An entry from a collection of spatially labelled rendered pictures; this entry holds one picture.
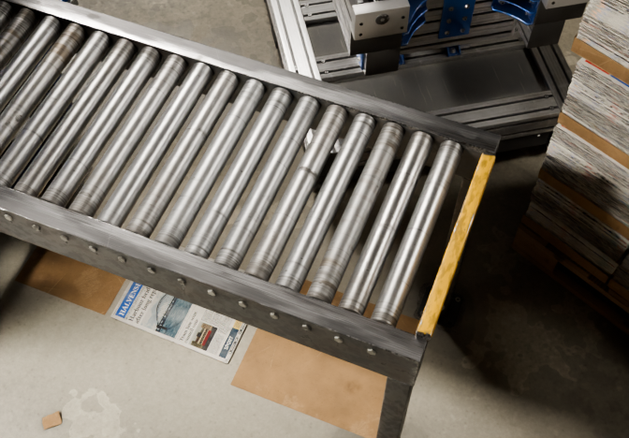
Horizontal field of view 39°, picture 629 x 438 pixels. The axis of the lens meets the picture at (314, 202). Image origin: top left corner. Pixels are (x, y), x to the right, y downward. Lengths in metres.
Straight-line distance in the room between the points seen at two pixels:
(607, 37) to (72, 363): 1.62
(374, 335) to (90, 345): 1.14
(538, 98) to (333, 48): 0.65
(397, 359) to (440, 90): 1.27
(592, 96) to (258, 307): 0.90
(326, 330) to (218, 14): 1.81
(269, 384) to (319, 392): 0.14
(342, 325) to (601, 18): 0.84
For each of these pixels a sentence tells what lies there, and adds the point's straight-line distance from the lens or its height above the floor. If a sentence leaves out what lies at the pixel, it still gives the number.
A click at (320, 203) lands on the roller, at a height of 0.80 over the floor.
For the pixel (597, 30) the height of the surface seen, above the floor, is 0.92.
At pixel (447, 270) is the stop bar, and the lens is 1.68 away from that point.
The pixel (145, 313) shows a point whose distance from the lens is 2.57.
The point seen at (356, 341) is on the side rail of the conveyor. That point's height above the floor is 0.79.
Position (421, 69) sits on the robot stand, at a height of 0.21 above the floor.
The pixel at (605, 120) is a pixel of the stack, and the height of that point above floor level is 0.70.
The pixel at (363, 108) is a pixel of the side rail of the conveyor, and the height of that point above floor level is 0.80.
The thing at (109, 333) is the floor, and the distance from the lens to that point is 2.57.
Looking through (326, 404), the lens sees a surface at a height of 0.00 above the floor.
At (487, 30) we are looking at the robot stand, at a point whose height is 0.50.
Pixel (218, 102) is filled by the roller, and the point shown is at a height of 0.79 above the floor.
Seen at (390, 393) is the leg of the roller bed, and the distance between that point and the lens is 1.80.
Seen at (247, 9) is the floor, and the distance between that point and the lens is 3.24.
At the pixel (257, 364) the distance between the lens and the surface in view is 2.47.
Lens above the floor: 2.28
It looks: 57 degrees down
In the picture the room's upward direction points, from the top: straight up
